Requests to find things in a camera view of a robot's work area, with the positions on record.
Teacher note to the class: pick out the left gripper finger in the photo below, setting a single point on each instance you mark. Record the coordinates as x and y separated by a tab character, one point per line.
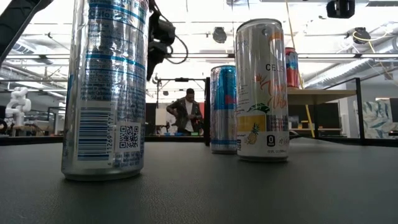
154	63

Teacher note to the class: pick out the red Fanta can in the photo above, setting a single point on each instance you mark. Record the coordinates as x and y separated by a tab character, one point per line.
291	71

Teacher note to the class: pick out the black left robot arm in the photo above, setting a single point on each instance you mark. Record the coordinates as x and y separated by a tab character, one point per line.
15	21

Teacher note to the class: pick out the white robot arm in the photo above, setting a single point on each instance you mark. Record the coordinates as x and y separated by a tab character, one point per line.
18	104

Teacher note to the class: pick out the wooden shelf with black legs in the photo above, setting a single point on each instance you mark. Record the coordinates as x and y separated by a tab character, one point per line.
317	96

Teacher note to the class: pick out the white board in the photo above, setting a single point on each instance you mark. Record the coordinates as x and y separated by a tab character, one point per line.
160	116

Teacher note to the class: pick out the person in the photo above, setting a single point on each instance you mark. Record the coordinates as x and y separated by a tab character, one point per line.
186	109

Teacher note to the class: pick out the blue silver Red Bull can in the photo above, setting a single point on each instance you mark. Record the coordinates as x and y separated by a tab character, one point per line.
224	109

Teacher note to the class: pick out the silver white Celsius can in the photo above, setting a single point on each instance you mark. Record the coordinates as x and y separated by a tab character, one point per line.
261	93

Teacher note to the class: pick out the leaf pattern panel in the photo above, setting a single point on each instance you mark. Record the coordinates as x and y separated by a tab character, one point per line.
377	119

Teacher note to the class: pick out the black gantry frame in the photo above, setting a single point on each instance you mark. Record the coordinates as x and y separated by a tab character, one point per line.
182	79

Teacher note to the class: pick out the silver ventilation duct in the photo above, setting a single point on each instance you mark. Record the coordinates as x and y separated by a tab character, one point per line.
342	73

